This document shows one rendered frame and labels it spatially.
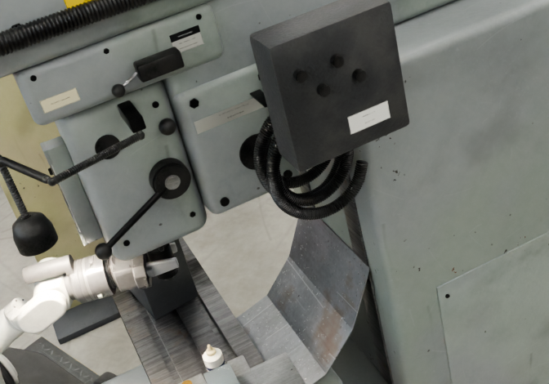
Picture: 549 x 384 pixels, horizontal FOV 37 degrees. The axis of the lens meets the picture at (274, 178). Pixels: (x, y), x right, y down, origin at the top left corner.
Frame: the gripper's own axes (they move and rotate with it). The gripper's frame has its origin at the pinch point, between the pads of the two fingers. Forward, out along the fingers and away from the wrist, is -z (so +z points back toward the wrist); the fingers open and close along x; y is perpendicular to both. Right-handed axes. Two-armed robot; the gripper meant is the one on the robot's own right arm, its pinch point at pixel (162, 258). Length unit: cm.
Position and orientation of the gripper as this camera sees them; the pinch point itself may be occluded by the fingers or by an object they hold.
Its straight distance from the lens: 165.8
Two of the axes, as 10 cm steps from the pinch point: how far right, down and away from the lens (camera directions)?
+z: -9.6, 2.7, -0.2
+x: -1.5, -4.9, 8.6
